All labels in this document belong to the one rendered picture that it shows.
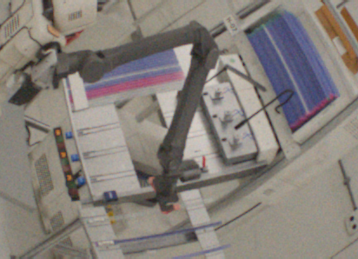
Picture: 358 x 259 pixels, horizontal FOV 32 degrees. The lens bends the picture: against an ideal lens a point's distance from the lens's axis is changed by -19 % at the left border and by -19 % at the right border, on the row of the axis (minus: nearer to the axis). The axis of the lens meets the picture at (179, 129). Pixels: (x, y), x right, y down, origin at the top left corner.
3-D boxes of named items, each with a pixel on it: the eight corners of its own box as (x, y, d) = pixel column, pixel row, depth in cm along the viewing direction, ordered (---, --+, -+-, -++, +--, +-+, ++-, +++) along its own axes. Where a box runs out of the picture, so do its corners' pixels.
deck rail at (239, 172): (94, 208, 273) (93, 201, 268) (92, 203, 274) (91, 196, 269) (264, 171, 290) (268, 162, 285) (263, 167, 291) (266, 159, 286)
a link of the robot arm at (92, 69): (202, 14, 225) (216, 23, 217) (208, 49, 232) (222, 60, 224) (72, 54, 212) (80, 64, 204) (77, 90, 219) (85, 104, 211)
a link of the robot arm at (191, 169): (157, 148, 241) (169, 161, 234) (190, 140, 245) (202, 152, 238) (159, 179, 247) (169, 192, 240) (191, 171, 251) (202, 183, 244)
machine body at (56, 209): (52, 269, 321) (129, 227, 296) (20, 161, 357) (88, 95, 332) (131, 287, 370) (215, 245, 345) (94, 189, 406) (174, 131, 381)
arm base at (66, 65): (51, 45, 205) (56, 73, 199) (74, 40, 208) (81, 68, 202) (48, 62, 211) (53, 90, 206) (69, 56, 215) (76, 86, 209)
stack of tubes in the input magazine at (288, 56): (290, 129, 277) (334, 94, 266) (245, 35, 303) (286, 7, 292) (302, 137, 286) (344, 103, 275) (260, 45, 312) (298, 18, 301)
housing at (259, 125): (254, 170, 291) (261, 151, 280) (215, 75, 316) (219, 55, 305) (271, 166, 293) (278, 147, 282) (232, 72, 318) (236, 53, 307)
